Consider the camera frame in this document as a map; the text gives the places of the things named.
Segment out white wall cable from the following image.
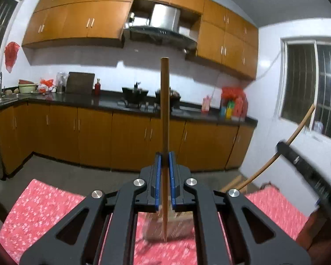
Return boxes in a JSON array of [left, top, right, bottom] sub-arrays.
[[211, 50, 282, 108]]

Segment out gas stove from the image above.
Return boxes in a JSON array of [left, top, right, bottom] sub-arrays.
[[117, 99, 194, 114]]

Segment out red floral tablecloth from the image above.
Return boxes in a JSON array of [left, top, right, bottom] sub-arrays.
[[0, 179, 311, 265]]

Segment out dark cutting board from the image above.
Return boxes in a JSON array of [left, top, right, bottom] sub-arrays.
[[64, 72, 96, 95]]

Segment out pink bottle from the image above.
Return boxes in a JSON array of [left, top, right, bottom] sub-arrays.
[[201, 95, 213, 114]]

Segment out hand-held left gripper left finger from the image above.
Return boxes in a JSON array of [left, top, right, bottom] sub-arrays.
[[19, 152, 163, 265]]

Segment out steel range hood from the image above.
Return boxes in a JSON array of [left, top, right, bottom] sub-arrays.
[[124, 3, 198, 52]]

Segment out dark barred window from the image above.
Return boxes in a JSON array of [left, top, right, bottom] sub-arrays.
[[0, 0, 26, 81]]

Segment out stacked plastic basins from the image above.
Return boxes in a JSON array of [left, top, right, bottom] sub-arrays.
[[18, 79, 38, 94]]

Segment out red bag with bottles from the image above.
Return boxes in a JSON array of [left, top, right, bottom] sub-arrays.
[[220, 87, 249, 121]]

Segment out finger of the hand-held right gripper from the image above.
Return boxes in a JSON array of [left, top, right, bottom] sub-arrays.
[[276, 141, 331, 221]]

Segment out wooden upper cabinets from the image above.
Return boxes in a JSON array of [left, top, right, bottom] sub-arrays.
[[21, 0, 259, 81]]

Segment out brown wooden chopstick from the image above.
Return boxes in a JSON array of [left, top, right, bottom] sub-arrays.
[[160, 57, 171, 242]]

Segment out glass jar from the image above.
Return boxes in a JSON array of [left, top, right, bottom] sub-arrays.
[[56, 72, 68, 94]]

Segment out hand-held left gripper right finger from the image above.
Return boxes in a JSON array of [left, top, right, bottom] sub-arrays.
[[169, 151, 312, 265]]

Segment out black kitchen countertop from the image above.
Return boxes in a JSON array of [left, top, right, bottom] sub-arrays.
[[0, 90, 259, 129]]

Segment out wooden base cabinets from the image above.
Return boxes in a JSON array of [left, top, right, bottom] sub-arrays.
[[0, 101, 256, 176]]

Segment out black wok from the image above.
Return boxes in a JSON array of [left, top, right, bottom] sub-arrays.
[[122, 82, 150, 102], [155, 87, 182, 109]]

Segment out steel sink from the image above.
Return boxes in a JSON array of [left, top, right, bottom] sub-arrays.
[[0, 95, 20, 106]]

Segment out hanging red plastic bag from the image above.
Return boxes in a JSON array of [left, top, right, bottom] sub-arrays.
[[4, 41, 21, 74]]

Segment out light wooden chopstick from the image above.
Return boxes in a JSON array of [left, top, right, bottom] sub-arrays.
[[220, 103, 317, 193]]

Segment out person's right forearm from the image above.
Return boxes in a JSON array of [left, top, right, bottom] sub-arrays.
[[296, 212, 331, 265]]

